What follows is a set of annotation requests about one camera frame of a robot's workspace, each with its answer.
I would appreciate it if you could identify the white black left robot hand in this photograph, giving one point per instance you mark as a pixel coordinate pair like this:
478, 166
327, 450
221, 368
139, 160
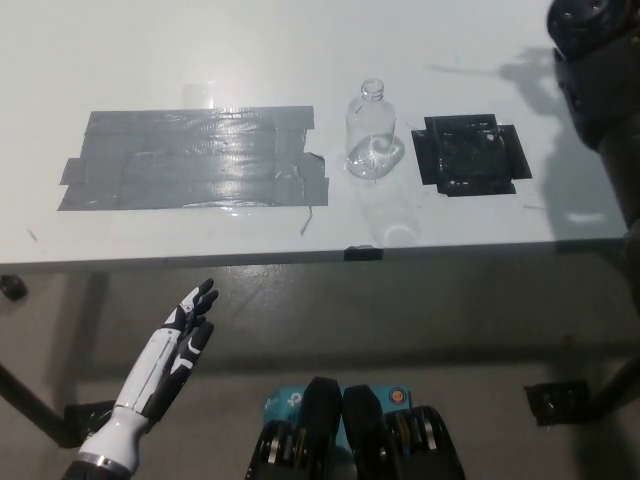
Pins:
155, 370

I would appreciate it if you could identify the clear plastic spray bottle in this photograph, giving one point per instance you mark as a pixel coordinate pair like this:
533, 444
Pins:
371, 135

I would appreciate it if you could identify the teal cardboard box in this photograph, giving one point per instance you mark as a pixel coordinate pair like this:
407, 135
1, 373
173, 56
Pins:
285, 400

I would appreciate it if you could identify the black slanted table leg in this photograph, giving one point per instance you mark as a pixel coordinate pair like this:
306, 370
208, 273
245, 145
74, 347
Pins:
30, 405
617, 395

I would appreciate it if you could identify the grey duct tape patch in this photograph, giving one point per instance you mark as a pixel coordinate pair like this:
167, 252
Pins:
195, 160

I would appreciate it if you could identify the black tape square patch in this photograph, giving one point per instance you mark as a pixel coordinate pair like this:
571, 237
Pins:
470, 155

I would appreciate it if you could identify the black table foot knob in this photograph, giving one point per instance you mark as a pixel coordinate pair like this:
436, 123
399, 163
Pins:
11, 287

